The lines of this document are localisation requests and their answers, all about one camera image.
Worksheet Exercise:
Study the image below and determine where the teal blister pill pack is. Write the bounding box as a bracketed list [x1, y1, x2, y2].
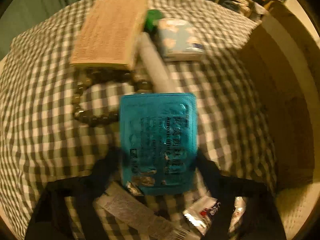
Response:
[119, 93, 197, 196]

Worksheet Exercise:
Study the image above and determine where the dark bead bracelet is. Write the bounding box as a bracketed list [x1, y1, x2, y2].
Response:
[71, 68, 153, 127]

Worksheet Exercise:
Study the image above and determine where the white cylindrical tube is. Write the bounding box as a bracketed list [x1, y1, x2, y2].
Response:
[138, 32, 177, 93]

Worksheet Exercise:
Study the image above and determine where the tan carton box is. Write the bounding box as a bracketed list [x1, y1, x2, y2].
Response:
[70, 0, 148, 71]

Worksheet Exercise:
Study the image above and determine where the floral tissue pack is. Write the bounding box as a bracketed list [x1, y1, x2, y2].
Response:
[157, 18, 204, 62]

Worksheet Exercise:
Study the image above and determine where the white red sachet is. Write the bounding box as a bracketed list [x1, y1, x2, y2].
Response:
[182, 195, 247, 235]

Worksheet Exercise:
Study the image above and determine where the small white cream tube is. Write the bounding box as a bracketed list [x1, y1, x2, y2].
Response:
[97, 182, 200, 239]

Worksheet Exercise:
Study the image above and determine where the green checkered cloth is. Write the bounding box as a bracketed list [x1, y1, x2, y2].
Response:
[1, 0, 277, 239]

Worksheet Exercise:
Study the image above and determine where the brown cardboard box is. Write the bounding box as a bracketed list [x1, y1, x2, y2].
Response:
[239, 3, 319, 189]

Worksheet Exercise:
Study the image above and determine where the large green curtain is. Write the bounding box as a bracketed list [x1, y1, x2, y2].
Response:
[1, 0, 95, 57]

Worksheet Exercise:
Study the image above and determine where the green small packet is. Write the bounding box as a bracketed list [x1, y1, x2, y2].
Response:
[144, 9, 164, 33]

